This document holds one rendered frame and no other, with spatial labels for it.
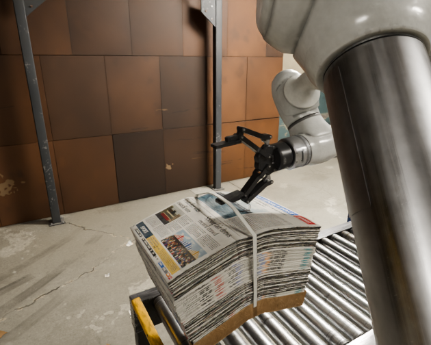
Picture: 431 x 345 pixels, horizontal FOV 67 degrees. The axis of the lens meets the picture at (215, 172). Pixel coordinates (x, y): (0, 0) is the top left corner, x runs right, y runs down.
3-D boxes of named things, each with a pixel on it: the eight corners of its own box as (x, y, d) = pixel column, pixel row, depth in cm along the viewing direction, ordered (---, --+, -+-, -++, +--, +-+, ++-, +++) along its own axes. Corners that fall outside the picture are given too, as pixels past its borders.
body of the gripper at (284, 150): (293, 142, 84) (264, 149, 80) (293, 172, 87) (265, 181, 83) (274, 137, 90) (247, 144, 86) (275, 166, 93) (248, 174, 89)
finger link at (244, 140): (269, 161, 84) (271, 156, 84) (241, 138, 78) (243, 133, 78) (260, 157, 87) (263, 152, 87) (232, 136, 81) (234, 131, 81)
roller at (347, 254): (421, 313, 109) (425, 300, 108) (317, 247, 148) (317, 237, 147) (429, 307, 112) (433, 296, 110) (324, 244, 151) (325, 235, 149)
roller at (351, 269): (410, 320, 106) (413, 307, 105) (306, 251, 145) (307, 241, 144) (419, 314, 109) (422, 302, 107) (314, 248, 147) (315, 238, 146)
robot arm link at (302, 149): (311, 170, 89) (294, 174, 86) (288, 162, 96) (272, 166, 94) (311, 137, 86) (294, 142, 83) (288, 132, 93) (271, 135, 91)
